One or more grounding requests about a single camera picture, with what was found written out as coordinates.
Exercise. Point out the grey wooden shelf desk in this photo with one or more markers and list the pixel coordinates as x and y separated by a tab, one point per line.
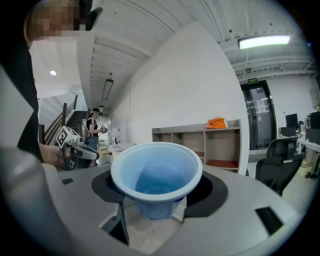
195	127

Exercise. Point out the black computer monitor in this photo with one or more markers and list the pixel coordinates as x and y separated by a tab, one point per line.
292	121

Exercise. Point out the dark wooden staircase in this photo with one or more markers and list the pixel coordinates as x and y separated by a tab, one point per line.
58	122

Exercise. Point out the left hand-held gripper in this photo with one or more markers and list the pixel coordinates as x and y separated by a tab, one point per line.
67	136

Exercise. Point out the rectangular ceiling light panel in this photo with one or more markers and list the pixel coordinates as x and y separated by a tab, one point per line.
263	42

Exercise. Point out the person's head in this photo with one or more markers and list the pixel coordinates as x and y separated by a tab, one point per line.
55	20

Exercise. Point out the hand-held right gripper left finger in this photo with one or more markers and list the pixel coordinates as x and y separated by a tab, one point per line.
75	205

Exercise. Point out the black office chair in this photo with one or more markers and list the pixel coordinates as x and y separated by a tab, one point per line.
277	165

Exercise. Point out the person's left hand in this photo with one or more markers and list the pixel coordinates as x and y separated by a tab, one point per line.
51	155

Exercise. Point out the black glass double door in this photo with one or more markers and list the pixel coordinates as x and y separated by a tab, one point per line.
260	117

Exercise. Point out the white round pedestal table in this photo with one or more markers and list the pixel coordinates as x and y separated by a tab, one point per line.
120	150

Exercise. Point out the green exit sign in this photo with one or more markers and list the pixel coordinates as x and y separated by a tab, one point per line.
252	80

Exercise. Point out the round ceiling spotlight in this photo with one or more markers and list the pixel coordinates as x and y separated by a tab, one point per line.
53	72

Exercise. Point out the black hanging linear lamp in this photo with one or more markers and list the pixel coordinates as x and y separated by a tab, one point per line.
107	89

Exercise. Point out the orange plastic bag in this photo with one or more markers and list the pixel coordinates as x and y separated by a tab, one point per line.
217	123

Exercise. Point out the person's black shirt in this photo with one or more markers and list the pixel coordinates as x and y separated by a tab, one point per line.
23	100

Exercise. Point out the white paper notice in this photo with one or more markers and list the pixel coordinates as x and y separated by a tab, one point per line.
262	106

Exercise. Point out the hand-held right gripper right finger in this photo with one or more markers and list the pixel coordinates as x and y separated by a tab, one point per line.
232	225

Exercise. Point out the black head-worn camera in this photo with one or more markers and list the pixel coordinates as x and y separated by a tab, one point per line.
94	17

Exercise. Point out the blue plastic cup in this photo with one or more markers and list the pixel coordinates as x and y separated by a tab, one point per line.
160	175

